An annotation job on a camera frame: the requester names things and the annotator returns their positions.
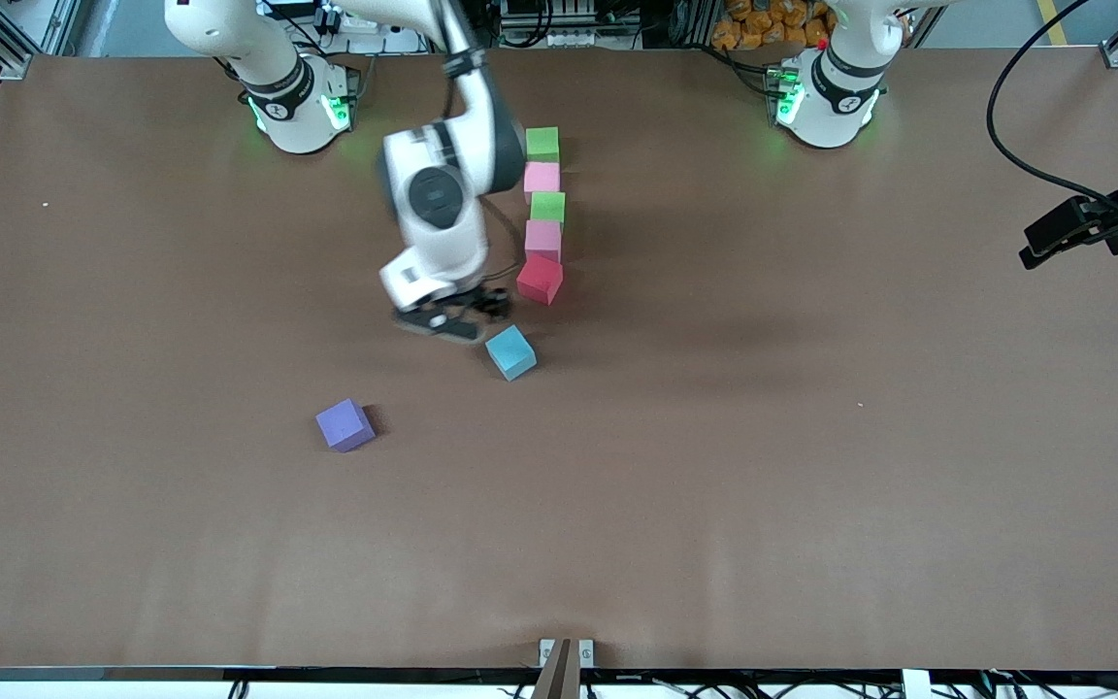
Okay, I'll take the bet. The red foam block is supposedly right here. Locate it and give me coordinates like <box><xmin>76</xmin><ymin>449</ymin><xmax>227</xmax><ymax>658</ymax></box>
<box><xmin>515</xmin><ymin>253</ymin><xmax>566</xmax><ymax>308</ymax></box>

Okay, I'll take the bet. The pink foam block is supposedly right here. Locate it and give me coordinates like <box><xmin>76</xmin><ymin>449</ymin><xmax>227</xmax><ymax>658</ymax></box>
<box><xmin>522</xmin><ymin>160</ymin><xmax>562</xmax><ymax>204</ymax></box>
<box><xmin>523</xmin><ymin>218</ymin><xmax>564</xmax><ymax>264</ymax></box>

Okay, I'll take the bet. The blue foam block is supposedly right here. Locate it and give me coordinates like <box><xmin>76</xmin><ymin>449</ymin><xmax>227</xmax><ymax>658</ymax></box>
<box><xmin>484</xmin><ymin>324</ymin><xmax>539</xmax><ymax>383</ymax></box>

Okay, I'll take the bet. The purple foam block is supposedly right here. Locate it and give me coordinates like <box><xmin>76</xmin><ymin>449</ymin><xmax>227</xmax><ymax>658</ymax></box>
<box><xmin>314</xmin><ymin>398</ymin><xmax>378</xmax><ymax>454</ymax></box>

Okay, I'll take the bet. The white power strip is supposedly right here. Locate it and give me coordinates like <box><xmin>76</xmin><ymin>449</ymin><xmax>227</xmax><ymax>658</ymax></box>
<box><xmin>321</xmin><ymin>4</ymin><xmax>385</xmax><ymax>31</ymax></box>

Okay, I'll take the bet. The pile of orange objects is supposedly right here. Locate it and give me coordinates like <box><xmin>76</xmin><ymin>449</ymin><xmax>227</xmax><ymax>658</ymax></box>
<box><xmin>712</xmin><ymin>0</ymin><xmax>834</xmax><ymax>52</ymax></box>

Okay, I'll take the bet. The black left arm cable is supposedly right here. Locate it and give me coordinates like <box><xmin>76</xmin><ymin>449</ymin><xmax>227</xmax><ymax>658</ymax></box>
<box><xmin>984</xmin><ymin>0</ymin><xmax>1118</xmax><ymax>207</ymax></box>

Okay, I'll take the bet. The metal table edge bracket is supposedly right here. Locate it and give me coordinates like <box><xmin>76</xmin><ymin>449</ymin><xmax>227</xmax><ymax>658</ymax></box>
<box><xmin>539</xmin><ymin>637</ymin><xmax>596</xmax><ymax>670</ymax></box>

